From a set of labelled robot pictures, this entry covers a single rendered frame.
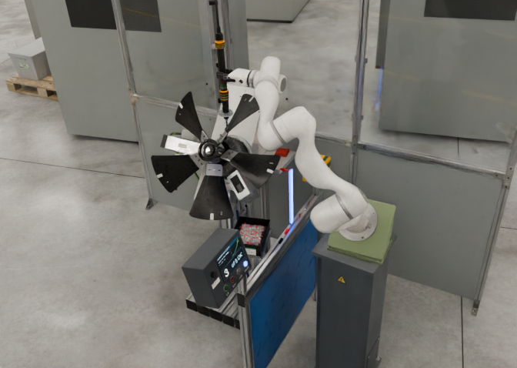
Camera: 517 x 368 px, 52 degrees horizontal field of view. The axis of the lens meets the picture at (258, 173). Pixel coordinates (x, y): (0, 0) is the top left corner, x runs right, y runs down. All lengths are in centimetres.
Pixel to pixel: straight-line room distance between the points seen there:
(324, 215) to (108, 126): 367
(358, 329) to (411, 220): 94
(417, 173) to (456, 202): 27
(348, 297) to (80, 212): 268
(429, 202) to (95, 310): 222
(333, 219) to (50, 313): 228
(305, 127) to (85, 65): 355
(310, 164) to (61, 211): 304
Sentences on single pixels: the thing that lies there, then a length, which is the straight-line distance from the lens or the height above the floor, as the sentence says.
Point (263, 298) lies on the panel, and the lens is 269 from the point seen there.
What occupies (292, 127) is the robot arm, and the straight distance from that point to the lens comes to 198.
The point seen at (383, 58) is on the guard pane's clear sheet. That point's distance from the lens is 298.
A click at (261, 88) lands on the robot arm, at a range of 203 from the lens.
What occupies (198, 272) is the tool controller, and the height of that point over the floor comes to 123.
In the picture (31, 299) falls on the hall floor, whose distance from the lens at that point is 399.
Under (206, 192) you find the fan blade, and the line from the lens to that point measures 274.
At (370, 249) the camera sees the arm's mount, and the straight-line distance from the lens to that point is 247.
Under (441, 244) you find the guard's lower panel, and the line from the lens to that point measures 346.
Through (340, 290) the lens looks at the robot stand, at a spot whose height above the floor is 74.
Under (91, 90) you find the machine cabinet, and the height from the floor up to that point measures 57.
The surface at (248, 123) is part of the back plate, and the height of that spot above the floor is 121.
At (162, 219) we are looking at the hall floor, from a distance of 435.
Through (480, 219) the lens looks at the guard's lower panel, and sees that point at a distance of 329.
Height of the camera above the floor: 259
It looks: 33 degrees down
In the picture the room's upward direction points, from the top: 3 degrees counter-clockwise
